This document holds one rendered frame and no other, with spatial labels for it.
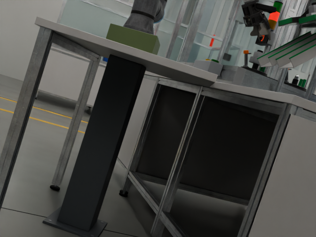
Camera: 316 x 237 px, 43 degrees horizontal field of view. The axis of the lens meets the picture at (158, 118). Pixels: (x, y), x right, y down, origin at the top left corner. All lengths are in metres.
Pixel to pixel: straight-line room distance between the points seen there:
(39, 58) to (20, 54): 8.35
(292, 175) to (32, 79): 0.99
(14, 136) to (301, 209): 1.07
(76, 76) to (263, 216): 5.77
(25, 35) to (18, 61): 0.61
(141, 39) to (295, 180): 0.90
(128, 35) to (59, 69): 5.08
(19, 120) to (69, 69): 5.31
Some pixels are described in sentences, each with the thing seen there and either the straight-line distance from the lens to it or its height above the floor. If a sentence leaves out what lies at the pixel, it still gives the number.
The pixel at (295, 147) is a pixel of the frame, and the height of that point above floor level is 0.70.
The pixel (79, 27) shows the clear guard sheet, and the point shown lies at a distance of 6.95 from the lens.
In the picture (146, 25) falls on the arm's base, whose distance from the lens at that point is 1.92.
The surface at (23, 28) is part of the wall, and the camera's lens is 9.96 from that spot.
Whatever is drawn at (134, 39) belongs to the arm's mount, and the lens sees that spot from 1.85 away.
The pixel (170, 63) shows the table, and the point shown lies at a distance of 1.48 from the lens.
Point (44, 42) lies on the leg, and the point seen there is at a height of 0.78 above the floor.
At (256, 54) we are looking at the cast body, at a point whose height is 1.07.
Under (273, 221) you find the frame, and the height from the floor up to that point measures 0.45.
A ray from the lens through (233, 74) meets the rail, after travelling 1.91.
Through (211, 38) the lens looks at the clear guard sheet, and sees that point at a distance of 3.49.
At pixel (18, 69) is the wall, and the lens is 9.95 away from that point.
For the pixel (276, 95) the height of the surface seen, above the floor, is 0.85.
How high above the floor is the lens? 0.73
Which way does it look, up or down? 4 degrees down
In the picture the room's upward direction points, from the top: 18 degrees clockwise
